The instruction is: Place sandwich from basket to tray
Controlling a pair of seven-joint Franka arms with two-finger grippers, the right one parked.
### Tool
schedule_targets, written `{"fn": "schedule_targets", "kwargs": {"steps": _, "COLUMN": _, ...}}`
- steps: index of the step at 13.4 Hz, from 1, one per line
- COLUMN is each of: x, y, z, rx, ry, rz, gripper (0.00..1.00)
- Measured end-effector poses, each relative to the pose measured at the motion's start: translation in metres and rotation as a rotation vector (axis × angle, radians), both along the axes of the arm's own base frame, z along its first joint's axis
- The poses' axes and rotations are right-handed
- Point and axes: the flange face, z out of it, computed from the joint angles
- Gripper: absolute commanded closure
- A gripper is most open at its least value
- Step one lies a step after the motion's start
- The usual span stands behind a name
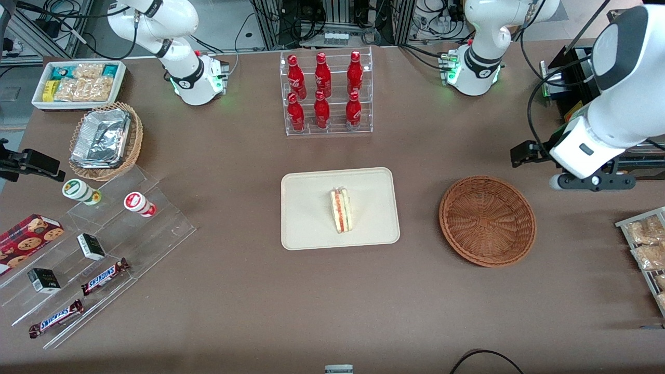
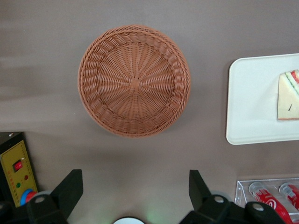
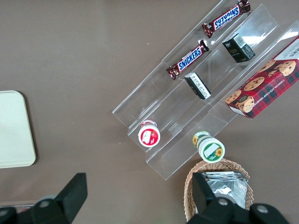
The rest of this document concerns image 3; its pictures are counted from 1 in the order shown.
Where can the light oval wicker basket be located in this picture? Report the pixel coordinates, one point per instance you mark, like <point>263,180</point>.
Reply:
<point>190,186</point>

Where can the green lid yogurt cup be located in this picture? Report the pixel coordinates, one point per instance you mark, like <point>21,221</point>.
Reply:
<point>211,150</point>

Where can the silver foil pouch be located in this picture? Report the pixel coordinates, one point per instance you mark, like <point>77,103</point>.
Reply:
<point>229,186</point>

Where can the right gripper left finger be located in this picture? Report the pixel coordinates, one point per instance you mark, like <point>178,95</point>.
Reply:
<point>63,200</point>

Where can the clear acrylic step display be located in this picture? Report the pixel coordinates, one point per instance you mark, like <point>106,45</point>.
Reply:
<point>163,112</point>

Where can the cream plastic tray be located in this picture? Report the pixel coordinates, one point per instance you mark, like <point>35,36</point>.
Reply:
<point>14,130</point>

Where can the Snickers chocolate bar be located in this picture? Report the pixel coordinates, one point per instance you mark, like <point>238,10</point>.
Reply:
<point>225,18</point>
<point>189,60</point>

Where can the small black carton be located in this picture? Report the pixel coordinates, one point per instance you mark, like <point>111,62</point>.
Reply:
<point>238,50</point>
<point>198,86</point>

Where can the red lid yogurt cup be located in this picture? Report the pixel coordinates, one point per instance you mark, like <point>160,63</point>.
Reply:
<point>149,137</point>

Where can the red tartan cookie box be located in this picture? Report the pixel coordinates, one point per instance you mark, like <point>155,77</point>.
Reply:
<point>264,91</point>

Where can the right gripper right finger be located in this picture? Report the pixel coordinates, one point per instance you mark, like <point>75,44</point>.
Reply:
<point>210,210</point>

